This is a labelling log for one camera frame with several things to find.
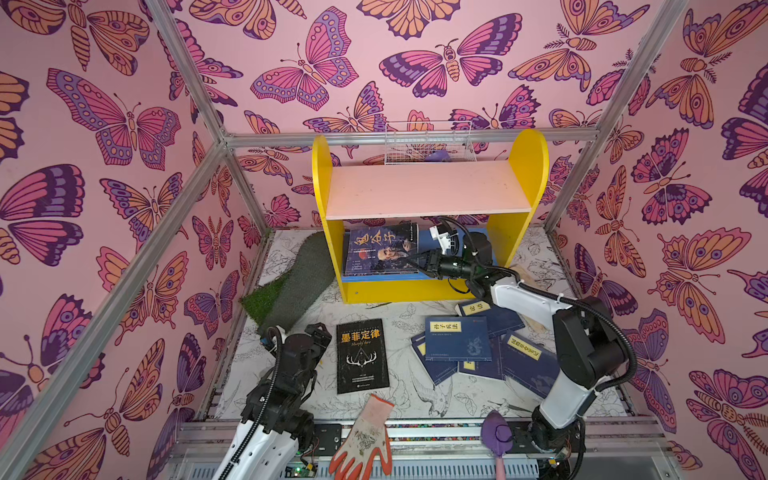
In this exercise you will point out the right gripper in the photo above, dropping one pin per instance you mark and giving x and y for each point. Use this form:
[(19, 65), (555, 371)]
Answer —
[(435, 264)]

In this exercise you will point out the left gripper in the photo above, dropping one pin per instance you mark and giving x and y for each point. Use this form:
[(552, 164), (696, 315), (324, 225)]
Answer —
[(321, 339)]

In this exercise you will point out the black wolf cover book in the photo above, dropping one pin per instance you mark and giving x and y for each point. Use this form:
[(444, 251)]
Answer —
[(360, 277)]

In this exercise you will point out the purple old man cover book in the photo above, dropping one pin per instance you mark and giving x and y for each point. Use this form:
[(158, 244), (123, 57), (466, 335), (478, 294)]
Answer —
[(381, 250)]

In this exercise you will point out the black antler cover book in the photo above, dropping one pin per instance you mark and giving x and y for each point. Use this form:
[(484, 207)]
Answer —
[(362, 363)]

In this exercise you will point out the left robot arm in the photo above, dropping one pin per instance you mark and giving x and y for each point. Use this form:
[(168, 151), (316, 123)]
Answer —
[(273, 426)]

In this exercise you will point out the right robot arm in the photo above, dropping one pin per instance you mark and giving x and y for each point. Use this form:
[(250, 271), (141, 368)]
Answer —
[(593, 353)]

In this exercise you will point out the green artificial grass mat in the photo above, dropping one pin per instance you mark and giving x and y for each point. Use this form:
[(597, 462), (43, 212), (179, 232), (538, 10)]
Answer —
[(285, 301)]

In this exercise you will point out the top blue thread-bound book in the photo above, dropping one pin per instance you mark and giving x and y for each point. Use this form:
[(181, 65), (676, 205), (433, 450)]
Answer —
[(457, 339)]

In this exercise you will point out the blue book far right-back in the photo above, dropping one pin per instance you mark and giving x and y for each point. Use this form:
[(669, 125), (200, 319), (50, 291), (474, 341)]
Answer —
[(500, 321)]

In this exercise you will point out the beige work glove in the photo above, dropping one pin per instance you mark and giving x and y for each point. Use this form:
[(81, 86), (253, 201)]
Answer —
[(525, 276)]

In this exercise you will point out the yellow pink blue bookshelf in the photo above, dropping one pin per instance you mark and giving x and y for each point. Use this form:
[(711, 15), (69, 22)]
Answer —
[(508, 192)]

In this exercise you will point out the purple item in basket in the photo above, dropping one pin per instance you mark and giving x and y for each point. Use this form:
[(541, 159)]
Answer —
[(440, 155)]

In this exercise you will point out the red white work glove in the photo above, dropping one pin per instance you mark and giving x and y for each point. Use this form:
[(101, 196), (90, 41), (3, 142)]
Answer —
[(367, 442)]

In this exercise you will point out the blue book lower left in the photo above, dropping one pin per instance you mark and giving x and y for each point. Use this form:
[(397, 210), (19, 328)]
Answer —
[(438, 371)]

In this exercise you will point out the green circuit board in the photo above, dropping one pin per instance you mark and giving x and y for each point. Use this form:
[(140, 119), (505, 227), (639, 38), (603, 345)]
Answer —
[(300, 470)]

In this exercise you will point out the blue book lower middle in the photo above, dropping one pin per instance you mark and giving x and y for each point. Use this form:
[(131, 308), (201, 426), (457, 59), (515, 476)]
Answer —
[(486, 369)]

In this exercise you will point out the blue book right front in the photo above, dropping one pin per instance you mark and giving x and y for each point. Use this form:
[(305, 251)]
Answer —
[(529, 364)]

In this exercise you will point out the clear wire basket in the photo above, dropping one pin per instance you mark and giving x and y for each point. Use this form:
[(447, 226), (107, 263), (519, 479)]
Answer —
[(411, 141)]

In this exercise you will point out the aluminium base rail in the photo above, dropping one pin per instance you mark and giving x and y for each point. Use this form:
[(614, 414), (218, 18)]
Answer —
[(615, 448)]

